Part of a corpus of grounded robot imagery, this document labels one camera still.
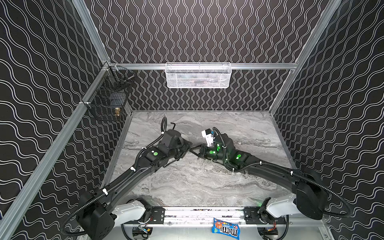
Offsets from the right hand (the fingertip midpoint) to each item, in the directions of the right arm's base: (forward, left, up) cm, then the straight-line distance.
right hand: (190, 150), depth 74 cm
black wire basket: (+38, +54, +6) cm, 66 cm away
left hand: (+2, -3, +2) cm, 5 cm away
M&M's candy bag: (-30, -19, -21) cm, 41 cm away
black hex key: (+34, +14, -20) cm, 42 cm away
